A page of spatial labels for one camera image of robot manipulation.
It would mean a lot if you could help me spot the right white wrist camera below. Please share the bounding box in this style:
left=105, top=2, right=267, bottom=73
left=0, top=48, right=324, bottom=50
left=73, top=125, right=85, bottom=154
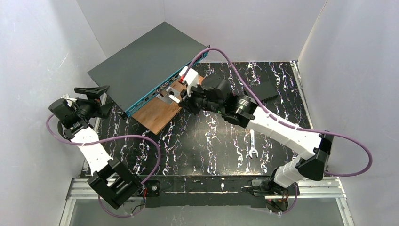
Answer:
left=179, top=66, right=200, bottom=97

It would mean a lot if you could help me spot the wooden base board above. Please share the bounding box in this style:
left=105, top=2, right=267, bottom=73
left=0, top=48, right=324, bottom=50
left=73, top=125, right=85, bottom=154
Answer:
left=132, top=81, right=186, bottom=135

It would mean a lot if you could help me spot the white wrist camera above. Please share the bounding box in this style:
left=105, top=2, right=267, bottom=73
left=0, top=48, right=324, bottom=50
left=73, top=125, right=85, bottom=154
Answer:
left=61, top=94, right=77, bottom=102
left=179, top=66, right=200, bottom=97

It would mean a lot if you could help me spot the silver metal mount bracket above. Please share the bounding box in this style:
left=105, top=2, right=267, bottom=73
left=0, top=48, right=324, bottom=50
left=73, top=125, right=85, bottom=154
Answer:
left=156, top=87, right=180, bottom=105

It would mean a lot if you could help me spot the dark teal network switch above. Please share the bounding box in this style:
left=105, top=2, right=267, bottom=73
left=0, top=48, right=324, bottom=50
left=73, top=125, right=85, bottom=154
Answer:
left=88, top=22, right=207, bottom=119

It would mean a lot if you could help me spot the silver open-end wrench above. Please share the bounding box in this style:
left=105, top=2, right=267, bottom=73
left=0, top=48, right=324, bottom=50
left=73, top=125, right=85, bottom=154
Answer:
left=248, top=129, right=259, bottom=158

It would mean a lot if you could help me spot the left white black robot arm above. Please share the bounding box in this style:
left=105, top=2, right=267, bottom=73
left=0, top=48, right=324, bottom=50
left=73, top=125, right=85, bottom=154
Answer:
left=48, top=85, right=145, bottom=209

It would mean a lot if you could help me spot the aluminium frame rail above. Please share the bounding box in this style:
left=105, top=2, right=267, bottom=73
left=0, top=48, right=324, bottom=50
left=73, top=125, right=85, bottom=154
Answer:
left=60, top=176, right=354, bottom=226

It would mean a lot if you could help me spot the silver SFP plug module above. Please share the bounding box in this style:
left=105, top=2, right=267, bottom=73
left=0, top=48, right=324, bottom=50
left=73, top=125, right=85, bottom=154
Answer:
left=170, top=96, right=181, bottom=104

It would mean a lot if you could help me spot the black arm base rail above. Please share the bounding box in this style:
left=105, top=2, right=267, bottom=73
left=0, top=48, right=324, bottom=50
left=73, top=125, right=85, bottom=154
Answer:
left=146, top=175, right=268, bottom=208

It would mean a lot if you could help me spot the small black box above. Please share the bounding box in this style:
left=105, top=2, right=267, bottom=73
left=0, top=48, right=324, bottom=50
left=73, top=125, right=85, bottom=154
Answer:
left=250, top=81, right=279, bottom=101

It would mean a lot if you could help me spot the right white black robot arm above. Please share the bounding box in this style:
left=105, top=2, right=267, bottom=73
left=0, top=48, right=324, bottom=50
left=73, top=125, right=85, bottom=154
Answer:
left=178, top=70, right=332, bottom=191

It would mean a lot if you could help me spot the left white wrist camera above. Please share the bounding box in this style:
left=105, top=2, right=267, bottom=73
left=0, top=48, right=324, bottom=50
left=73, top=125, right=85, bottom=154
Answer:
left=61, top=94, right=77, bottom=102

